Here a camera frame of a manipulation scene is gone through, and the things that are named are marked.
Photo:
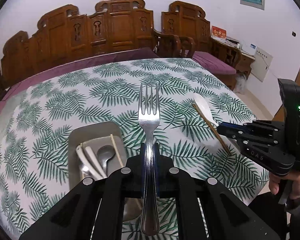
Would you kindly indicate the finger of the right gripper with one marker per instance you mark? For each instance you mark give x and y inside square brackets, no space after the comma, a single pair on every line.
[236,131]

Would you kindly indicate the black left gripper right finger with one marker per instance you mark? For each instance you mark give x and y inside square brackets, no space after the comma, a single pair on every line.
[206,209]

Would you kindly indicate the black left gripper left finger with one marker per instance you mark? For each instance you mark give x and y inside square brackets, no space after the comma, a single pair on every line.
[93,209]

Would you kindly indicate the wooden chopstick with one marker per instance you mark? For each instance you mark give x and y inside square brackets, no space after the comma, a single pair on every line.
[214,130]

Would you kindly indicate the silver metal fork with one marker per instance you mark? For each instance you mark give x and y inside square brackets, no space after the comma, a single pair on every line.
[149,120]

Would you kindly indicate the person's right hand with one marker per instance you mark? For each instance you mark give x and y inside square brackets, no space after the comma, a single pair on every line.
[292,176]

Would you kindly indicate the white electrical panel box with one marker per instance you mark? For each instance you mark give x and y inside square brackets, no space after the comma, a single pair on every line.
[261,65]

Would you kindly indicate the wooden side table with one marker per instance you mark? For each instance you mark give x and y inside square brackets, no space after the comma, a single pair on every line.
[235,58]

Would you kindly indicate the purple armchair cushion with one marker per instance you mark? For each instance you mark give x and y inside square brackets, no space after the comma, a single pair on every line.
[213,64]

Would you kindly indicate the leaf-pattern tablecloth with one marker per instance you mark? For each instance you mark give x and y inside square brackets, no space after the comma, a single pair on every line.
[34,171]

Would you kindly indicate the red sign plaque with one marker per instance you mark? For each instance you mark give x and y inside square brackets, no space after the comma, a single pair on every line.
[218,32]

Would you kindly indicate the carved wooden armchair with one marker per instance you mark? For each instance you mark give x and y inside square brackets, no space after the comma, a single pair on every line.
[188,22]

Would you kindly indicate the carved wooden sofa bench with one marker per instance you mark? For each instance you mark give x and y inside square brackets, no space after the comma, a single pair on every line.
[64,36]

